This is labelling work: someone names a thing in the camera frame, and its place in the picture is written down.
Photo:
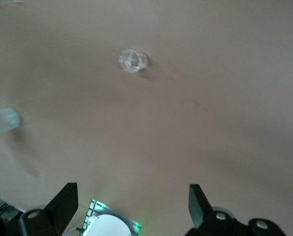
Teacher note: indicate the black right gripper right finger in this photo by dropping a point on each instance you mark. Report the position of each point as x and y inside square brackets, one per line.
[203, 216]

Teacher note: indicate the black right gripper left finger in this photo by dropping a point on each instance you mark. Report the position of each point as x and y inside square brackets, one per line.
[57, 211]

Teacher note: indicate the clear glass shaker cup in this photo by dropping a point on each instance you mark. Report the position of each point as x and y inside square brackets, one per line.
[132, 61]

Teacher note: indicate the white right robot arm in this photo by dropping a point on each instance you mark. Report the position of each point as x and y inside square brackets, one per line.
[109, 226]

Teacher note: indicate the brown table cover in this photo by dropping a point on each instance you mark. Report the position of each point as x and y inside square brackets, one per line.
[161, 123]

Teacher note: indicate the green sleeved glass bottle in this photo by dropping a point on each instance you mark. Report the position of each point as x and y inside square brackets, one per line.
[3, 121]

